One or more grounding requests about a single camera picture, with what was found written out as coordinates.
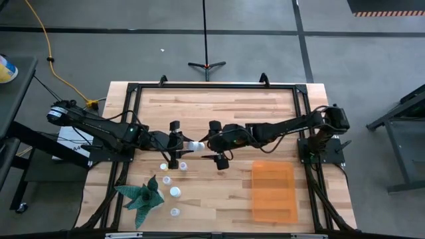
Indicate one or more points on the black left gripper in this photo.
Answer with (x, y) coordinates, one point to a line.
(162, 141)

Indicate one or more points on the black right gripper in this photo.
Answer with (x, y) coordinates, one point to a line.
(229, 137)

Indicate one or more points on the white opaque pill bottle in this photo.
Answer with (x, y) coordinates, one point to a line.
(196, 146)
(175, 191)

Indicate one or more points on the amber pill bottle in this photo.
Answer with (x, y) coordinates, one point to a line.
(163, 166)

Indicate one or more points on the small white bottle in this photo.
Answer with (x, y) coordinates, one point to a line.
(166, 180)

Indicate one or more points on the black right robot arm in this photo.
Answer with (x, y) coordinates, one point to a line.
(282, 129)

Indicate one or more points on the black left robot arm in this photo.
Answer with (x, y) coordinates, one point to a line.
(99, 127)

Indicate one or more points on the orange translucent plastic basket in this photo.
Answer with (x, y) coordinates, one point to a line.
(274, 192)

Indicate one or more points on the green artificial snake plant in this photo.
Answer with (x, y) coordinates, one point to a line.
(142, 199)

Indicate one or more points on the silver aluminium bar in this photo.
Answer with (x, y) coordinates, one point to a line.
(123, 235)
(308, 236)

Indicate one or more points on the black tripod stand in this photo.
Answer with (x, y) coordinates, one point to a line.
(205, 33)

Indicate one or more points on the white cardboard paper box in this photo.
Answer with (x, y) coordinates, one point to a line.
(68, 137)

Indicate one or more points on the black side table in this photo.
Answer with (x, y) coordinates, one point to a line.
(16, 99)

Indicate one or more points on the black metal cart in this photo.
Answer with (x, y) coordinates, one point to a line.
(395, 116)

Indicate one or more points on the white yellow wipes canister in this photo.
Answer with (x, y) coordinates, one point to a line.
(6, 69)

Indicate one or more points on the black orange hazard striped mat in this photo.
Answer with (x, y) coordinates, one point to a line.
(382, 5)

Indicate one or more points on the black aluminium table frame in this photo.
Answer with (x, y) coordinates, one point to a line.
(216, 86)

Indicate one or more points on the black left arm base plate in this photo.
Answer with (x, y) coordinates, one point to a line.
(109, 156)

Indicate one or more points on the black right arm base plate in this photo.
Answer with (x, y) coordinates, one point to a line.
(335, 152)

